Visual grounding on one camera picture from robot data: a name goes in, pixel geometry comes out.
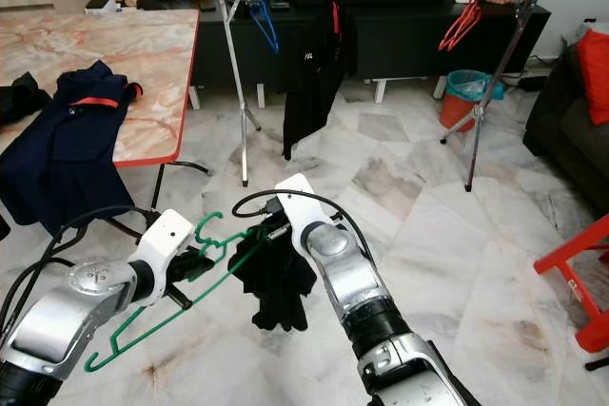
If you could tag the red plastic stool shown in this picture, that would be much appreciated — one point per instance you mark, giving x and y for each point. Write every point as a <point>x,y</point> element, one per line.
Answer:
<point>592,325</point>

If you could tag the marble folding table red rim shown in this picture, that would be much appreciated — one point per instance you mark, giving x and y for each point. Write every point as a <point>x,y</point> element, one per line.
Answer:
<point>152,45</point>

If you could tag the dark grey sofa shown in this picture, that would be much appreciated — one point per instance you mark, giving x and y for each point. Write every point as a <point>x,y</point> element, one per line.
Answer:
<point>571,140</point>

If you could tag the orange bin teal liner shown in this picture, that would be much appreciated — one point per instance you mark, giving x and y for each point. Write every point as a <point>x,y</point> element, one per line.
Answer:
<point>461,102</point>

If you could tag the blue plastic hanger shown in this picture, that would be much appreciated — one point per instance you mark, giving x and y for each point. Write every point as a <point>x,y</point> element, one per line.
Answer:
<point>269,33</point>

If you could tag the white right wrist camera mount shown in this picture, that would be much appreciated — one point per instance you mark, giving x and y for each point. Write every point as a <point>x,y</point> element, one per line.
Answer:
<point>304,206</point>

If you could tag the green plastic hanger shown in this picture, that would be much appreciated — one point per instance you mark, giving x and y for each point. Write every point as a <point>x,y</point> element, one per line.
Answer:
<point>90,365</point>

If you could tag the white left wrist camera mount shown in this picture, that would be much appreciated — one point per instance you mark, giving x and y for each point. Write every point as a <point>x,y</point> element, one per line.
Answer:
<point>171,235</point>

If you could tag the navy shirt red collar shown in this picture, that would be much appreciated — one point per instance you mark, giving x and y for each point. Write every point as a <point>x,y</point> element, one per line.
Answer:
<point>67,159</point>

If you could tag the small black box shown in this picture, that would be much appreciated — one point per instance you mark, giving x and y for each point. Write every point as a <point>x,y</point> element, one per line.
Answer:
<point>100,5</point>

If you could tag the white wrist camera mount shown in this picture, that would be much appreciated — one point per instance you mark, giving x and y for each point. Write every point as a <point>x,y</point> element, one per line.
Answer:
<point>171,235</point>
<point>304,206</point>

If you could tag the red plastic hanger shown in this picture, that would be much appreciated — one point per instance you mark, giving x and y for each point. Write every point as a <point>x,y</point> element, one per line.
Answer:
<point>469,20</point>
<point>457,33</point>

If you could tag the black power adapter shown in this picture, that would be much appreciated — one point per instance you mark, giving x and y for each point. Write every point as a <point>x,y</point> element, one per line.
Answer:
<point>530,83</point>

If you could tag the black shirt red trim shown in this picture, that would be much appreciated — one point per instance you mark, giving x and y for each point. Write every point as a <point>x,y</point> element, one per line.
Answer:
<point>314,78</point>

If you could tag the black TV cabinet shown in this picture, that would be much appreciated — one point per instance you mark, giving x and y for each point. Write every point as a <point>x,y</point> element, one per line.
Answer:
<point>400,35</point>

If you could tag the red cushion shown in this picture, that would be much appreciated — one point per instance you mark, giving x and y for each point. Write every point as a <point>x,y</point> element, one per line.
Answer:
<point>595,78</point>

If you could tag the plain black garment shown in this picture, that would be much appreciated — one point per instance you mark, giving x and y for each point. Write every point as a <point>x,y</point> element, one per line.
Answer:
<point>24,104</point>

